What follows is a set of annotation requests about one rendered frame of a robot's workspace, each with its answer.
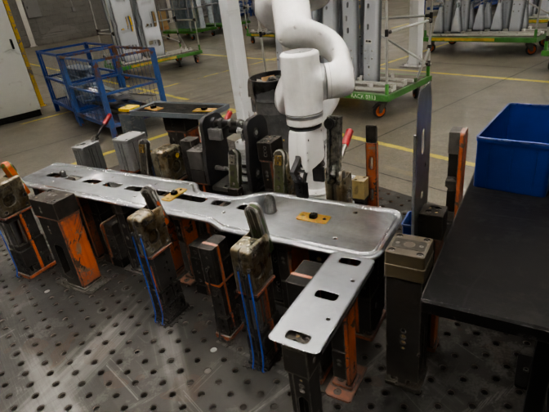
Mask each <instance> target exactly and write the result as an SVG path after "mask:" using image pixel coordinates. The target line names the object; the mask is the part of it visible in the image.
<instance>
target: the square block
mask: <svg viewBox="0 0 549 412"><path fill-rule="evenodd" d="M433 243H434V240H433V239H431V238H426V237H421V236H415V235H406V234H401V233H395V235H394V237H393V239H392V240H391V242H390V243H389V245H388V247H387V248H386V251H385V261H384V264H385V266H384V275H385V276H386V376H385V378H384V382H385V383H387V384H390V385H392V386H395V387H399V388H402V389H404V390H406V391H409V392H413V393H416V394H420V391H421V389H422V385H423V382H424V380H425V377H426V373H427V370H428V366H427V365H426V349H427V333H428V317H429V314H427V313H424V312H421V311H420V300H421V297H422V293H423V290H424V288H425V287H426V283H427V281H428V279H429V277H430V274H431V267H432V265H433V254H434V250H433Z"/></svg>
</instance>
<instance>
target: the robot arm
mask: <svg viewBox="0 0 549 412"><path fill-rule="evenodd" d="M329 1H330V0H252V9H253V11H254V14H255V16H256V18H257V19H258V20H259V21H260V23H261V24H262V25H264V26H265V27H266V28H267V29H268V30H270V31H271V32H273V33H274V34H276V37H277V39H278V41H279V43H280V44H281V45H282V49H283V53H281V54H280V56H279V60H280V68H281V77H280V79H279V81H278V84H277V87H276V89H275V93H274V103H275V107H276V109H277V110H278V111H279V112H280V113H281V114H285V115H286V120H287V125H288V126H289V129H290V131H289V136H288V153H289V165H290V172H289V173H290V175H291V177H292V179H293V182H294V183H295V188H296V196H297V197H299V198H304V199H308V198H309V197H317V196H323V195H326V193H325V171H324V169H325V168H326V167H327V128H325V126H324V120H325V119H326V118H327V117H328V116H329V115H331V114H332V113H333V111H334V110H335V109H336V107H337V104H338V102H339V100H340V97H345V96H349V95H350V94H351V93H352V92H353V91H354V89H355V73H354V69H353V65H352V60H351V57H350V53H349V50H348V48H347V45H346V44H345V42H344V41H343V39H342V38H341V37H340V36H339V35H338V34H337V33H336V32H335V31H334V30H332V29H330V28H329V27H328V26H326V25H323V24H321V23H319V22H317V21H314V20H312V17H311V12H312V11H316V10H318V9H320V8H322V7H324V6H326V5H327V4H328V2H329ZM319 56H322V57H323V58H325V59H326V60H327V61H328V62H329V63H324V64H321V63H320V62H319ZM300 168H301V169H300ZM299 172H300V173H301V176H299Z"/></svg>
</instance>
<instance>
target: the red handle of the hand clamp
mask: <svg viewBox="0 0 549 412"><path fill-rule="evenodd" d="M353 133H354V131H353V130H352V129H351V128H348V129H346V132H345V135H344V137H343V139H342V160H343V158H344V156H345V153H346V149H347V147H348V146H349V144H350V140H351V138H352V135H353ZM330 176H331V177H337V165H333V170H332V171H331V172H330Z"/></svg>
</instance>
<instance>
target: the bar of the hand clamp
mask: <svg viewBox="0 0 549 412"><path fill-rule="evenodd" d="M324 126H325V128H327V181H331V180H332V179H333V178H332V177H331V176H330V172H331V171H332V170H333V165H337V182H339V172H340V170H341V166H342V116H341V115H329V116H328V117H327V118H326V119H325V120H324Z"/></svg>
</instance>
